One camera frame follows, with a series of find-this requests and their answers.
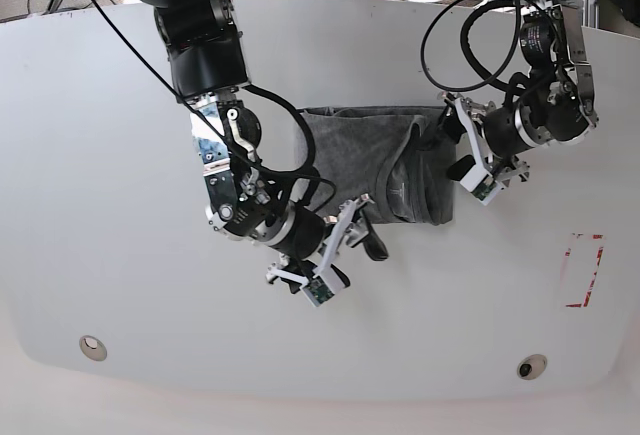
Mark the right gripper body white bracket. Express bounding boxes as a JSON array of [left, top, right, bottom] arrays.
[[264, 194, 373, 284]]

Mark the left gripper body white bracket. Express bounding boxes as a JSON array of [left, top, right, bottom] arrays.
[[439, 91, 531, 190]]

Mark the grey T-shirt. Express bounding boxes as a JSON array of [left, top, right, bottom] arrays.
[[301, 106, 456, 226]]

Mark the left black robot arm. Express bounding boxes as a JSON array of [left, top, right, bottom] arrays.
[[443, 0, 598, 202]]

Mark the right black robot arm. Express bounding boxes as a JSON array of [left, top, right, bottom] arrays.
[[140, 0, 388, 304]]

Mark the red tape rectangle marking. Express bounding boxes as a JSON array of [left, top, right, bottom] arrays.
[[559, 233, 605, 308]]

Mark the right round table grommet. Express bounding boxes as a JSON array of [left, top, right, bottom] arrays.
[[516, 354, 548, 381]]

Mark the round table grommet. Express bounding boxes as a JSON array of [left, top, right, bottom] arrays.
[[79, 335, 108, 362], [516, 354, 548, 381]]

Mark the left round table grommet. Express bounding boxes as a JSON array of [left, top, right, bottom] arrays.
[[79, 335, 108, 362]]

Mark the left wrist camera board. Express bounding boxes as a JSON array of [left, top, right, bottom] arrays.
[[471, 176, 506, 206]]

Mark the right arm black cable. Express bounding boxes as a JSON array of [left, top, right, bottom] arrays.
[[59, 0, 337, 216]]

